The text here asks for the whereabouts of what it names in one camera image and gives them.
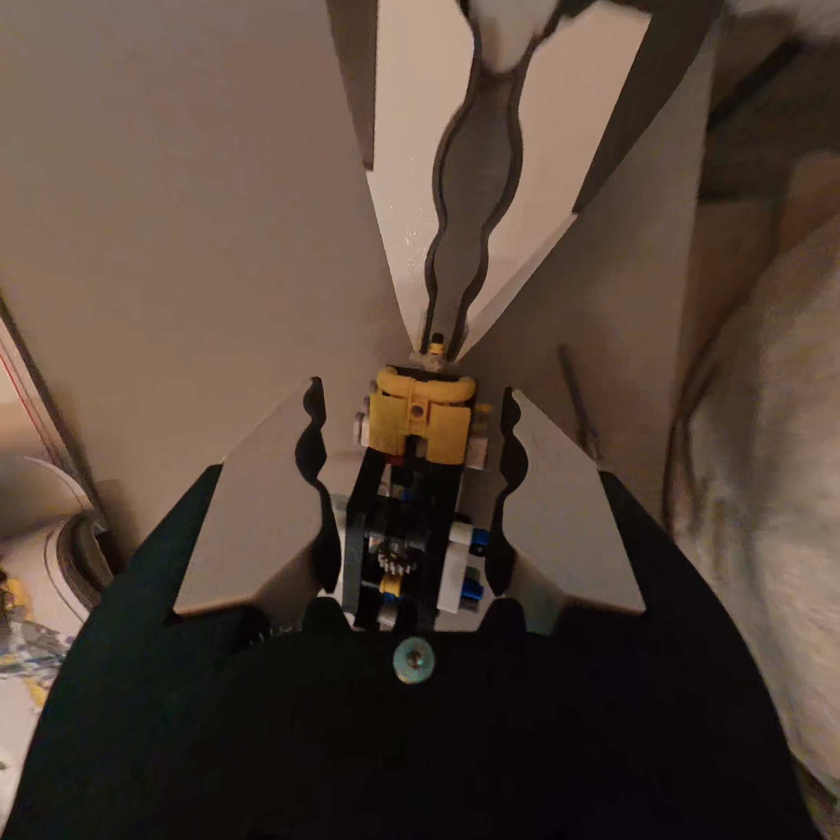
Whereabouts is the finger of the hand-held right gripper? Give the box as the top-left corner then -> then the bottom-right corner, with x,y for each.
327,0 -> 485,352
451,0 -> 724,361

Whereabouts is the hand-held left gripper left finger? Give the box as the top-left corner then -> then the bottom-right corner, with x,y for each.
172,376 -> 343,619

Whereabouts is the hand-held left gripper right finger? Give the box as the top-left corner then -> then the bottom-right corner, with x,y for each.
484,386 -> 645,618

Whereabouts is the yellow and black lego model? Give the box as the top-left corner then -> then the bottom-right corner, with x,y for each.
340,364 -> 494,632

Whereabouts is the lego instruction booklet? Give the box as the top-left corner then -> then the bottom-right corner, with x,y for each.
0,570 -> 74,719

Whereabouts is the person's grey sweatshirt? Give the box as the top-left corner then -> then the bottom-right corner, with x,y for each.
672,210 -> 840,798

